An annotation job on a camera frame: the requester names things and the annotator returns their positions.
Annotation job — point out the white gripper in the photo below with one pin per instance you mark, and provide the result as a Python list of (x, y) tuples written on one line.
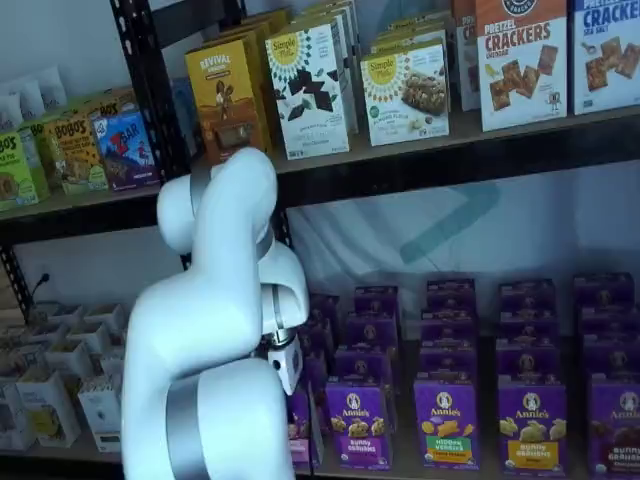
[(287, 365)]

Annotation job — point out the purple Annie's box pink patch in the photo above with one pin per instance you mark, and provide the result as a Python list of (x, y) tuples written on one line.
[(300, 425)]

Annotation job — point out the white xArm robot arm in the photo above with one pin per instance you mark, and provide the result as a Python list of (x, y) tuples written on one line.
[(200, 300)]

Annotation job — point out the purple Annie's box green patch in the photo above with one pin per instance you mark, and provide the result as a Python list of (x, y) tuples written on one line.
[(445, 425)]

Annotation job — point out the white box dark label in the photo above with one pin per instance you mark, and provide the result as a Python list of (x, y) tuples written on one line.
[(100, 415)]

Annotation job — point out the Simple Mills dark chocolate box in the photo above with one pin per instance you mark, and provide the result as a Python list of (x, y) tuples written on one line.
[(305, 125)]

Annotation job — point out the white box yellow print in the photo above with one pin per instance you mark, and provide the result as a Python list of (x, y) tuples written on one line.
[(47, 410)]

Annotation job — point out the purple Annie's box yellow patch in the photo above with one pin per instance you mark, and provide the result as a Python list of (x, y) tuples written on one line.
[(532, 430)]

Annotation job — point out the Simple Mills almond bar box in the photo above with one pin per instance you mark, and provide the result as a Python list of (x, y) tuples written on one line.
[(400, 125)]

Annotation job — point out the blue ZBar box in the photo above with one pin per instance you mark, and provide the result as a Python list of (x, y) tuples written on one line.
[(125, 150)]

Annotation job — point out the yellow Revival snack box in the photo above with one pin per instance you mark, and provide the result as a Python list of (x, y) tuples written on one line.
[(220, 100), (265, 27)]

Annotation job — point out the white box grey print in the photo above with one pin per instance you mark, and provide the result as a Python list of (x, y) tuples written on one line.
[(15, 420)]

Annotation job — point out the yellow green Bobo's box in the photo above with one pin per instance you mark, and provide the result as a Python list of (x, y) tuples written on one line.
[(75, 165)]

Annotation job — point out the Simple Mills white box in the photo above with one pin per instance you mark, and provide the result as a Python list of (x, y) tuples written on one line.
[(410, 36), (351, 75)]

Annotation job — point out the orange Bobo's box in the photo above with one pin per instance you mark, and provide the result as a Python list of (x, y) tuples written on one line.
[(115, 107)]

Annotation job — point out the purple Annie's box brown patch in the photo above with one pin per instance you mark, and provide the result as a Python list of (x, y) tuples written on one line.
[(615, 430)]

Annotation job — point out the orange pretzel crackers cheddar box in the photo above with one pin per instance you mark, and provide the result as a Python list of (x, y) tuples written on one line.
[(520, 112)]

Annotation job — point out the blue pretzel crackers box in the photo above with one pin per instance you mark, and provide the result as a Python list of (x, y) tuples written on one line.
[(605, 95)]

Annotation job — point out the open white carton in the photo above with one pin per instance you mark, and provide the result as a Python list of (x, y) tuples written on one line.
[(89, 339), (67, 359)]

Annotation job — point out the black metal shelving rack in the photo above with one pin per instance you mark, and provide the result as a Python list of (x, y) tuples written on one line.
[(145, 75), (75, 220)]

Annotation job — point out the white pouch bag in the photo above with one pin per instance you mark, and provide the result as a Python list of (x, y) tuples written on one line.
[(52, 90), (29, 100), (10, 112)]

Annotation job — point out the black wall plug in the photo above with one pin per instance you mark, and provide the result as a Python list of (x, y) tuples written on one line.
[(44, 278)]

